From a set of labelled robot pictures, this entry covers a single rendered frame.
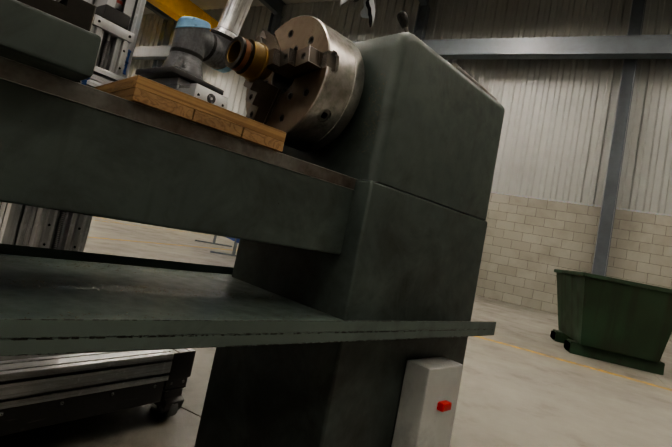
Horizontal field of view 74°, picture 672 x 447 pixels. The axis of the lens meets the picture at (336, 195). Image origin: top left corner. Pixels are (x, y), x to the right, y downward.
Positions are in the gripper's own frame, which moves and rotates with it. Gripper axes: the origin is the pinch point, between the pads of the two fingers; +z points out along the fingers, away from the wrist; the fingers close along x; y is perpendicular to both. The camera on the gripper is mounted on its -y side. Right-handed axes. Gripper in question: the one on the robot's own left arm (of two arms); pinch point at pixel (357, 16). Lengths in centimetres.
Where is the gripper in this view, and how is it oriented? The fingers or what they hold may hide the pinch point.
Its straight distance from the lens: 155.2
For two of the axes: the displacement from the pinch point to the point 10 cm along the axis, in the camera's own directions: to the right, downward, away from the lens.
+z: -2.0, 9.8, -0.9
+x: -6.8, -2.0, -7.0
